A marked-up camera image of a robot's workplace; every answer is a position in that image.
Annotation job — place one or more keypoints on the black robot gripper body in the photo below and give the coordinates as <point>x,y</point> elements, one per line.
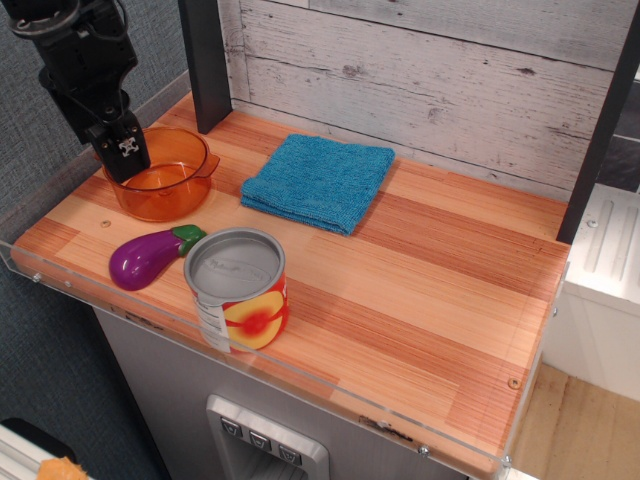
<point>87,54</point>

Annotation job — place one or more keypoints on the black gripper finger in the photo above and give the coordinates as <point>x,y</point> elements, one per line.
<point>121,147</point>

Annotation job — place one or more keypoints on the orange transparent measuring cup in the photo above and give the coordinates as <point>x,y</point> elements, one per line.
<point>178,180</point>

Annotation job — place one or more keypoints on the blue folded cloth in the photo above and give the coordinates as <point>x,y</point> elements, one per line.
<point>319,182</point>

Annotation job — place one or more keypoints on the purple toy eggplant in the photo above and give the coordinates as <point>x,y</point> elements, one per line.
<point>137,263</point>

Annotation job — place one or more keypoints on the clear acrylic edge guard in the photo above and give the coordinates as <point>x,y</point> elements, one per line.
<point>434,352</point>

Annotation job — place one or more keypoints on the red peach can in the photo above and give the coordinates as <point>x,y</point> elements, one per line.
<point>237,277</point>

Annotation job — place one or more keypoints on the grey cabinet front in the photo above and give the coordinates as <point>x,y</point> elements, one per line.
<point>171,382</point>

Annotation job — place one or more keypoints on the silver dispenser panel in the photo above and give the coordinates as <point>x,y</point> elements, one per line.
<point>251,446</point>

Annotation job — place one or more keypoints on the white ridged appliance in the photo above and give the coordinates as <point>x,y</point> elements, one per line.
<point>593,332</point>

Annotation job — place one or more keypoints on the dark vertical post left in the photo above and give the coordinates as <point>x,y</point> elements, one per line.
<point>206,59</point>

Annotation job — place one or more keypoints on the dark vertical post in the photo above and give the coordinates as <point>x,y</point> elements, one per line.
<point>206,59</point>
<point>614,102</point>

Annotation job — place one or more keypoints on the dark vertical post right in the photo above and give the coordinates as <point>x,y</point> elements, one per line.
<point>614,102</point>

